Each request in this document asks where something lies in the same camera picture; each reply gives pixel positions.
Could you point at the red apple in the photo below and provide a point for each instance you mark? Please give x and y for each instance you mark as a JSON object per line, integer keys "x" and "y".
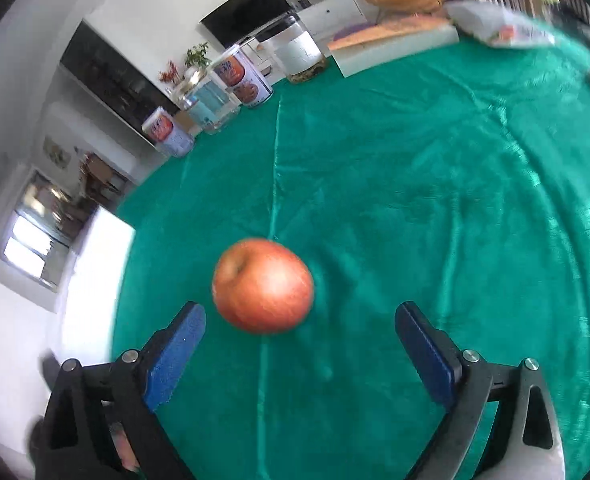
{"x": 262, "y": 287}

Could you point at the potted green plant left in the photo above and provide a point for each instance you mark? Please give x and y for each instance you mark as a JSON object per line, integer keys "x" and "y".
{"x": 196, "y": 56}

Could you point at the red flower vase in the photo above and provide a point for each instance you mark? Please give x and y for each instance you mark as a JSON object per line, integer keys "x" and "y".
{"x": 170, "y": 75}

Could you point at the red-label tin can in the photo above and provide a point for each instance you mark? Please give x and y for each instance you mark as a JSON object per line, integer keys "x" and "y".
{"x": 240, "y": 75}
{"x": 167, "y": 135}

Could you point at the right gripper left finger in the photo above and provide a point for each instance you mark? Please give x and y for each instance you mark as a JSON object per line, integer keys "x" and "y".
{"x": 100, "y": 422}

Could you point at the white jar black lid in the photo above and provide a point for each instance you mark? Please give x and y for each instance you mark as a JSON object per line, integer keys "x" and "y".
{"x": 289, "y": 43}

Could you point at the cardboard box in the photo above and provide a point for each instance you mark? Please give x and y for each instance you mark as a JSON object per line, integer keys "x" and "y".
{"x": 187, "y": 123}

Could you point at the left red-label tin can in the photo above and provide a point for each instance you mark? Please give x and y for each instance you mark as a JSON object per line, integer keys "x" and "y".
{"x": 167, "y": 135}

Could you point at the black flat television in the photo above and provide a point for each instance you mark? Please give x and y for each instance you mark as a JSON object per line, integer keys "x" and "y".
{"x": 235, "y": 20}

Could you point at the white snack bag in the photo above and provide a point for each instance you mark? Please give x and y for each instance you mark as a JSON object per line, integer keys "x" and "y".
{"x": 497, "y": 26}

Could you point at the green satin tablecloth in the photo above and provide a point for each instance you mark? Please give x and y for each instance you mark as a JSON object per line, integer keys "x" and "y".
{"x": 458, "y": 178}

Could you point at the dark tall bookshelf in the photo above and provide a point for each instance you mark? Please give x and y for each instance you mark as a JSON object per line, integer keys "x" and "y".
{"x": 113, "y": 79}

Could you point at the white tv cabinet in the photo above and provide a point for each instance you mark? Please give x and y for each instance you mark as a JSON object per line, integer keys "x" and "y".
{"x": 323, "y": 20}

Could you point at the clear glass jar teal label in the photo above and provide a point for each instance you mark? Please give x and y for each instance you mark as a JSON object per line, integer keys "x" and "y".
{"x": 206, "y": 100}

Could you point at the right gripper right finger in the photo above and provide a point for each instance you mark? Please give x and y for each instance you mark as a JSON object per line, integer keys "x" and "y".
{"x": 525, "y": 440}

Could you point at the right red-label tin can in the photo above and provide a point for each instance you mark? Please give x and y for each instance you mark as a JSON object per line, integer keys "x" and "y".
{"x": 240, "y": 75}

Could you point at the white rectangular box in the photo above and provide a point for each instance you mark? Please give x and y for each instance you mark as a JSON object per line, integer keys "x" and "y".
{"x": 86, "y": 303}

